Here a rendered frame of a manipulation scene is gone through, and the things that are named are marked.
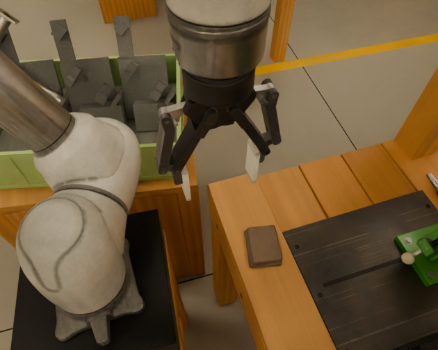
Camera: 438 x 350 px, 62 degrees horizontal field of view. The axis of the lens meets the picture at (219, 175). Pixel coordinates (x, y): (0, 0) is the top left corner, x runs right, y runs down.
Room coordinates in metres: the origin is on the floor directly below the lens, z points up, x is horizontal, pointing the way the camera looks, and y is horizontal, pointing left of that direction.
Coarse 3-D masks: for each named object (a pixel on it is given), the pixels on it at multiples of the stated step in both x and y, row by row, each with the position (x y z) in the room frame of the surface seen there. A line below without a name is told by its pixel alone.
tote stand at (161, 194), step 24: (192, 168) 0.70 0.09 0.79; (0, 192) 0.60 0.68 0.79; (24, 192) 0.60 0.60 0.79; (48, 192) 0.60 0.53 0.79; (144, 192) 0.61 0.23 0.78; (168, 192) 0.62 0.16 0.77; (192, 192) 0.63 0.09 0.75; (0, 216) 0.55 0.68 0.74; (24, 216) 0.56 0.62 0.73; (168, 216) 0.62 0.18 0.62; (192, 216) 0.63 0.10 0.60; (168, 240) 0.61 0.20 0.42; (192, 240) 0.63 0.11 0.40; (192, 264) 0.62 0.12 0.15
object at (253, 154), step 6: (252, 144) 0.32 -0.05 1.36; (252, 150) 0.31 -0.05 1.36; (258, 150) 0.31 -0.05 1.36; (246, 156) 0.33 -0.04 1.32; (252, 156) 0.31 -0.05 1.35; (258, 156) 0.30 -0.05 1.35; (246, 162) 0.33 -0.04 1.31; (252, 162) 0.31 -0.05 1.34; (258, 162) 0.30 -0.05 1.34; (246, 168) 0.32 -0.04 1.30; (252, 168) 0.30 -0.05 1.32; (252, 174) 0.30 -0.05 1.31; (252, 180) 0.30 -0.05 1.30
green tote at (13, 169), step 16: (112, 64) 1.04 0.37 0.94; (176, 64) 1.01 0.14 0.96; (176, 80) 0.93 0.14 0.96; (0, 128) 0.82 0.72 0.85; (144, 144) 0.66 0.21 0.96; (0, 160) 0.62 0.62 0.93; (16, 160) 0.62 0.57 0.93; (32, 160) 0.63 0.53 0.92; (144, 160) 0.65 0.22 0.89; (0, 176) 0.62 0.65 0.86; (16, 176) 0.62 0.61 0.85; (32, 176) 0.63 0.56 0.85; (144, 176) 0.65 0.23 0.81; (160, 176) 0.65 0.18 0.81
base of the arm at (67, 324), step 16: (128, 256) 0.33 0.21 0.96; (128, 272) 0.28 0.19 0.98; (128, 288) 0.25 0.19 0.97; (112, 304) 0.21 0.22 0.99; (128, 304) 0.22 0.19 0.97; (144, 304) 0.22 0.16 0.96; (64, 320) 0.18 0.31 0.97; (80, 320) 0.18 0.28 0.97; (96, 320) 0.18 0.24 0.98; (64, 336) 0.15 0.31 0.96; (96, 336) 0.15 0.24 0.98
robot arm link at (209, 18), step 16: (176, 0) 0.27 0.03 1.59; (192, 0) 0.26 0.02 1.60; (208, 0) 0.25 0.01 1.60; (224, 0) 0.25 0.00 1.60; (240, 0) 0.26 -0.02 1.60; (256, 0) 0.26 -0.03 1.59; (176, 16) 0.27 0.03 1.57; (192, 16) 0.26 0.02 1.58; (208, 16) 0.26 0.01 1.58; (224, 16) 0.26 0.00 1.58; (240, 16) 0.26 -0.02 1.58; (256, 16) 0.27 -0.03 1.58
